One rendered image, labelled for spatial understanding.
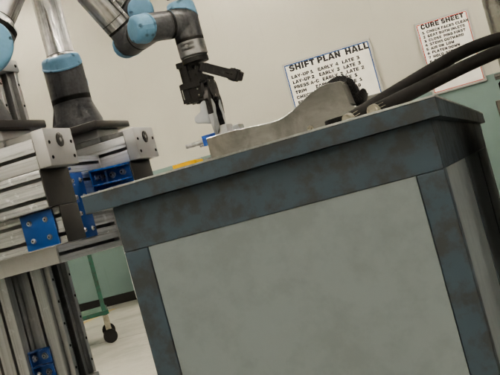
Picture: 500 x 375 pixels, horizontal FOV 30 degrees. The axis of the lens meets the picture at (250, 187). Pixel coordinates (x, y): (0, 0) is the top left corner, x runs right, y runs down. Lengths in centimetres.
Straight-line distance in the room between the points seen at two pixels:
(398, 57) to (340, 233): 794
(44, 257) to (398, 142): 106
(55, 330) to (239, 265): 90
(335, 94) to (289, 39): 748
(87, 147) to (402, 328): 130
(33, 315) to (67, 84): 68
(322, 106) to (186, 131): 774
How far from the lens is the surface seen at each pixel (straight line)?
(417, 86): 199
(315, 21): 975
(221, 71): 245
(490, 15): 240
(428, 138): 166
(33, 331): 257
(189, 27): 247
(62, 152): 226
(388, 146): 167
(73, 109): 274
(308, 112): 232
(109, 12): 253
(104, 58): 1038
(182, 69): 249
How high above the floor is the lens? 70
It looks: 1 degrees up
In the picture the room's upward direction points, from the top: 15 degrees counter-clockwise
